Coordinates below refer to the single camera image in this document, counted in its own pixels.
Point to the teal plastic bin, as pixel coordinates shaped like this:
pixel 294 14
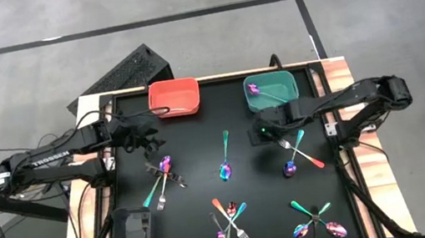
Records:
pixel 278 81

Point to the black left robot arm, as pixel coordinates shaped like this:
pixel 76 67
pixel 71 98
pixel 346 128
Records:
pixel 49 158

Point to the black perforated box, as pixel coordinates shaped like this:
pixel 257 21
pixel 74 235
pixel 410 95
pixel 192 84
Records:
pixel 125 75

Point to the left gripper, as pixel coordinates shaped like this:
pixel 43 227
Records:
pixel 132 131

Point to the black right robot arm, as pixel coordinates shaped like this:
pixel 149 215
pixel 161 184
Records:
pixel 344 97

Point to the orange plastic bin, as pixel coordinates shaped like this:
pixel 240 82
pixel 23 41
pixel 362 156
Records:
pixel 173 95

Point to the black desk bar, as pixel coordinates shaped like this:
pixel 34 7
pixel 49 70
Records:
pixel 18 205

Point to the black table mat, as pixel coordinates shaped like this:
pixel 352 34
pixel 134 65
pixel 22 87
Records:
pixel 262 196

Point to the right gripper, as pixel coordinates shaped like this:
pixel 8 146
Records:
pixel 279 116

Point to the black cutlery piece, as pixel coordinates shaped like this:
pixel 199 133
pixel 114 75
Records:
pixel 214 222
pixel 177 180
pixel 315 216

